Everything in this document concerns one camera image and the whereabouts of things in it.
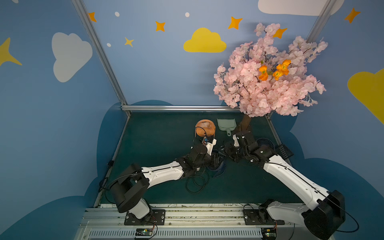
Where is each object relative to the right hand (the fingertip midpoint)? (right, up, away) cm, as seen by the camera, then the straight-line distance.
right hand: (221, 149), depth 79 cm
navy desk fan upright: (+30, +3, +14) cm, 33 cm away
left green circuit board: (-39, -39, -7) cm, 56 cm away
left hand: (+1, -3, -1) cm, 3 cm away
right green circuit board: (+22, -40, -7) cm, 47 cm away
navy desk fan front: (-4, -5, -8) cm, 10 cm away
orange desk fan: (-7, +11, +24) cm, 27 cm away
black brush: (+47, -4, +22) cm, 52 cm away
